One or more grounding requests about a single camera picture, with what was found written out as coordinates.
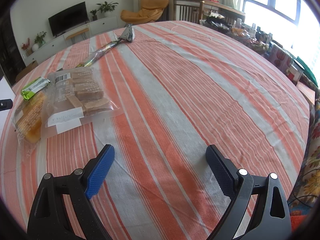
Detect green snack packet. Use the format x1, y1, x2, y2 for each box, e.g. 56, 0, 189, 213
21, 76, 50, 101

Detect bagged sliced bread loaf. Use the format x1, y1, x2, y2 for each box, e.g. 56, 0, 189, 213
12, 92, 47, 144

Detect clear bag brown biscuits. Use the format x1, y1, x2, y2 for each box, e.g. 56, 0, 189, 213
41, 67, 123, 139

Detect white cardboard box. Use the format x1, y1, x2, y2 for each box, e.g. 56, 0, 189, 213
0, 76, 16, 134

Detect red fleece garment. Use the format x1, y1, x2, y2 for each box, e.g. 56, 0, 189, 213
290, 210, 308, 232

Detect floral patterned sofa cover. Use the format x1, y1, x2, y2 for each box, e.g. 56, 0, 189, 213
287, 99, 319, 216

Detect black glass display cabinet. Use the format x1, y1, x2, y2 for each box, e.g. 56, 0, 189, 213
1, 12, 25, 86

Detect brown cardboard box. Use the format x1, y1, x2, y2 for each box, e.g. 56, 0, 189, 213
15, 60, 38, 82

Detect red flowers in vase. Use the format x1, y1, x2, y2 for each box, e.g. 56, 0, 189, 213
21, 38, 32, 56

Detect white round vase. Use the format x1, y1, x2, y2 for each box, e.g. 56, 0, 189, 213
31, 43, 39, 53

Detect green plant glass vase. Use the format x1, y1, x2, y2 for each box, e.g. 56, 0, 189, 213
34, 31, 47, 47

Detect long silver snack packet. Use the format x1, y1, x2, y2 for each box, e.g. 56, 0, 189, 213
76, 40, 121, 68

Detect small wooden bench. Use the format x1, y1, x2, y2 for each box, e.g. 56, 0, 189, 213
65, 28, 89, 44

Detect black flat television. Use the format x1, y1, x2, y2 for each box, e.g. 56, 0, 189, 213
48, 2, 88, 36

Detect white tv cabinet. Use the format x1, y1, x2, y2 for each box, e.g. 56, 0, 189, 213
23, 16, 119, 66

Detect small potted plant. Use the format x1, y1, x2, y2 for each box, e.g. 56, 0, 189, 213
90, 9, 98, 21

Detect large potted green plant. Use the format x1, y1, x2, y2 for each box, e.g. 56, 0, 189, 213
97, 1, 119, 17

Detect grey pyramid snack packet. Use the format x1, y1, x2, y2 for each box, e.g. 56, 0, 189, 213
117, 24, 135, 42

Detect cluttered side table items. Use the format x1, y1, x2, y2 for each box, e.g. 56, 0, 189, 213
200, 14, 319, 101

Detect striped orange grey tablecloth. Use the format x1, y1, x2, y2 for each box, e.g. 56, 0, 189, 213
1, 21, 309, 239

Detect orange rocking lounge chair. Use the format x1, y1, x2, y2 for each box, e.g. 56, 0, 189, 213
120, 0, 169, 25

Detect dark wooden crib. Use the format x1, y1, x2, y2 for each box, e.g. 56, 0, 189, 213
173, 0, 204, 24

